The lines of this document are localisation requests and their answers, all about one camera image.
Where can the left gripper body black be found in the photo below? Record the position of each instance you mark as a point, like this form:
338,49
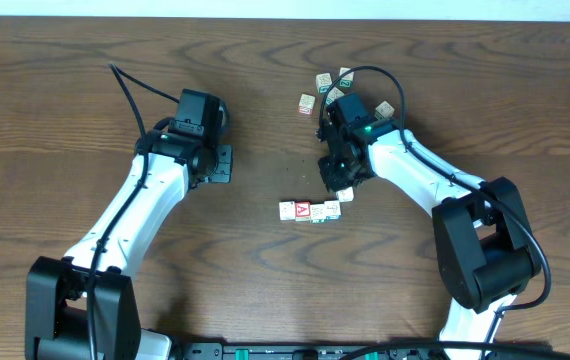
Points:
221,163

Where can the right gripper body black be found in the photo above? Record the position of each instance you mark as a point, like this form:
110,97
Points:
338,172

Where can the wooden block red drawing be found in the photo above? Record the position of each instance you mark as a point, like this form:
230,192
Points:
345,195

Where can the wooden block blue H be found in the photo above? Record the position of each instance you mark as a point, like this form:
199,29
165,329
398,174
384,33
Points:
332,209

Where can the wooden block green bottom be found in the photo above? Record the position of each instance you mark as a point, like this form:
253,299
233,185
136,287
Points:
318,213

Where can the red letter A block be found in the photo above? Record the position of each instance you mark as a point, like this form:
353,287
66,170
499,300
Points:
302,211

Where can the wooden block red bottom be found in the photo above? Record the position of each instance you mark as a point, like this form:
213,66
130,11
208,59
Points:
306,104

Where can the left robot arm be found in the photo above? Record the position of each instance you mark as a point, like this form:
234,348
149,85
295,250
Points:
83,305

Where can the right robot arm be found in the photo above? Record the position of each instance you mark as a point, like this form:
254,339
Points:
488,258

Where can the wooden block green X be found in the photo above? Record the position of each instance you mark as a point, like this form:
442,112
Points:
332,95

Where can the wooden block green number two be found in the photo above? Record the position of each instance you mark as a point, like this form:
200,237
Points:
346,77

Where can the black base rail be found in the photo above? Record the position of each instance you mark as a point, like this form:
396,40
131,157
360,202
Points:
219,351

